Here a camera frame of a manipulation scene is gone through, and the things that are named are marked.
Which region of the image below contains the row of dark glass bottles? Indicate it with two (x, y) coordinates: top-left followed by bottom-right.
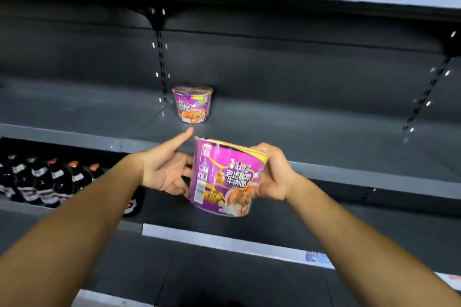
(0, 153), (145, 218)

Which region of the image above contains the person's right forearm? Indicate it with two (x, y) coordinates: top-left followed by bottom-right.
(286, 177), (461, 307)

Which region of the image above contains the blue price tag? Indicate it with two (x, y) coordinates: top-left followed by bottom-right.
(305, 251), (330, 265)

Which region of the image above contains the person's left forearm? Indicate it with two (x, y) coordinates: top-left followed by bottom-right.
(0, 153), (145, 307)

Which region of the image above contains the person's right hand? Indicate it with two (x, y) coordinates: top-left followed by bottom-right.
(252, 142), (305, 202)

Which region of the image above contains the purple cup noodle bowl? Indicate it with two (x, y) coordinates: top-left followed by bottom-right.
(188, 136), (270, 218)
(171, 84), (214, 125)

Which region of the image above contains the dark metal store shelving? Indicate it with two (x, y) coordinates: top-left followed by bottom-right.
(0, 0), (461, 307)

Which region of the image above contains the person's left hand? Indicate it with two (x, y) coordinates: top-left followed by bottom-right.
(135, 127), (195, 197)

